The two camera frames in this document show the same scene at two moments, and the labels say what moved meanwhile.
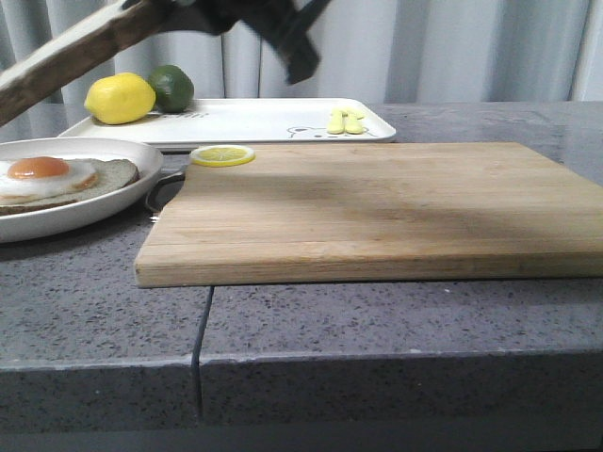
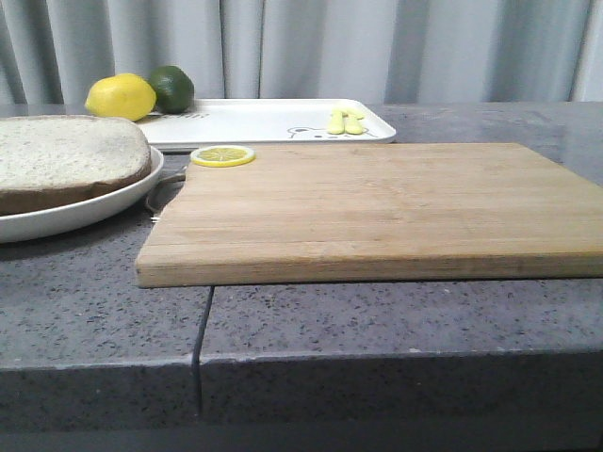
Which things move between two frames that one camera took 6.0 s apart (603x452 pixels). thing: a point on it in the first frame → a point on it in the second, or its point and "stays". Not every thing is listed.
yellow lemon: x=120 y=98 stays
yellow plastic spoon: x=353 y=122 stays
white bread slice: x=29 y=81 → x=50 y=162
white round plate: x=40 y=224 stays
